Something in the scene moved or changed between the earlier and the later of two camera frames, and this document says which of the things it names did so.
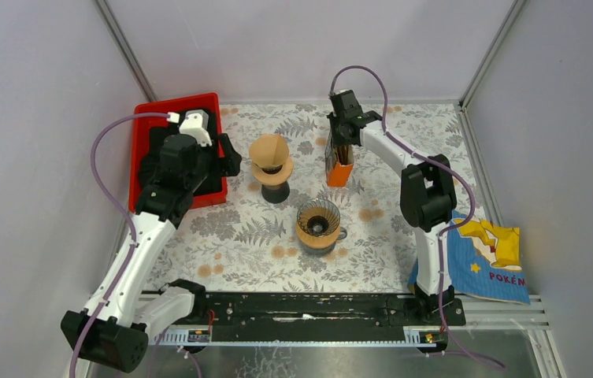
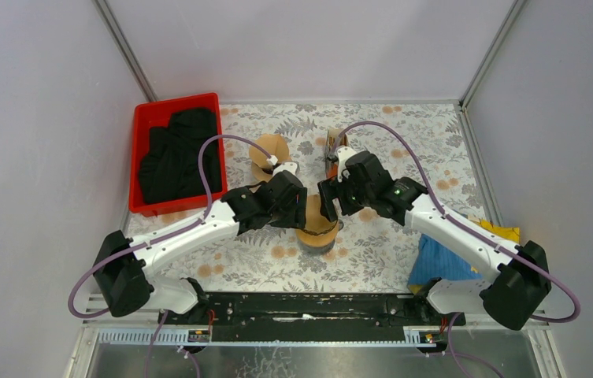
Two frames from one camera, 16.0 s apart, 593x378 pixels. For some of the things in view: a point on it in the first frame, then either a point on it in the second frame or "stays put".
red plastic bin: (210, 101) stays put
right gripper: (335, 139) → (330, 189)
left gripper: (225, 156) → (292, 203)
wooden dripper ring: (316, 242) stays put
